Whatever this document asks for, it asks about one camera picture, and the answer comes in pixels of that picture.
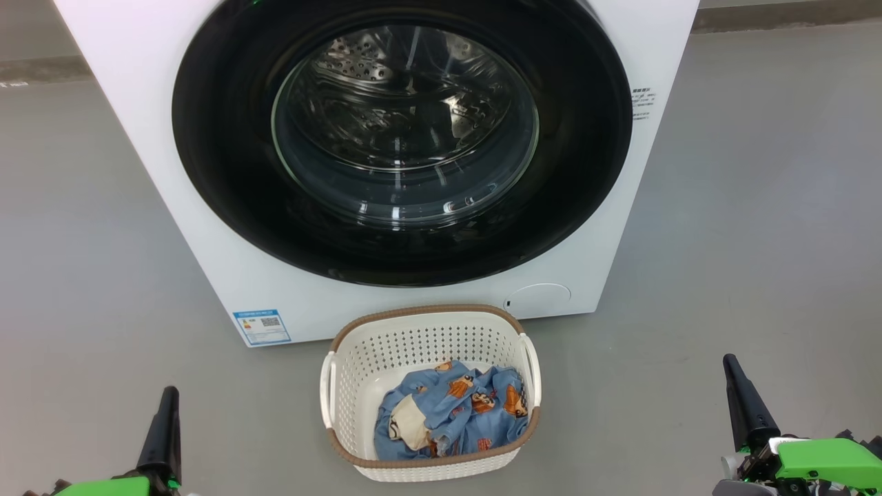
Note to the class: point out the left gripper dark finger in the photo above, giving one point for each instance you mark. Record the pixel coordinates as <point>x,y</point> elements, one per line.
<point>164,441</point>

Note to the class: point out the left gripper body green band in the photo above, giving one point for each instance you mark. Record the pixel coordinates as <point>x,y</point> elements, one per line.
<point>103,488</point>

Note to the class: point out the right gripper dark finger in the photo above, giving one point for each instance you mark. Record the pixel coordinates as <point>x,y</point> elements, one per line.
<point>750,410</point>

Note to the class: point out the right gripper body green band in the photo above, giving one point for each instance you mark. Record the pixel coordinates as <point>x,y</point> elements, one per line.
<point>827,461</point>

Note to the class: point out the blue cartoon print garment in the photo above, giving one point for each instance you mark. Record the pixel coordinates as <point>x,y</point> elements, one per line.
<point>475,420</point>

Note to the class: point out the black round glass washer door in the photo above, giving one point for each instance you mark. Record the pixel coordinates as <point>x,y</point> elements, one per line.
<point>220,172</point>

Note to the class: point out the white front-load washing machine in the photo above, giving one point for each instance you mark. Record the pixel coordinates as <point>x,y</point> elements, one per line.
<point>289,296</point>

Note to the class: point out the stainless steel washing machine drum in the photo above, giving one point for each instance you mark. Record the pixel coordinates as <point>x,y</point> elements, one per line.
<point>358,58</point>

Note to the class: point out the blue energy label sticker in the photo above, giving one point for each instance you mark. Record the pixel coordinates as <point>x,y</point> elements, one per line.
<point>262,328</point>

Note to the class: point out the cream laundry basket brown rim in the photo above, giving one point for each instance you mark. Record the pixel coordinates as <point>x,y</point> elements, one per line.
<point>358,358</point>

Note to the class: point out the round white filter cover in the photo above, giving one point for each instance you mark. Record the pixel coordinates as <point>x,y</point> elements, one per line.
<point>541,301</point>

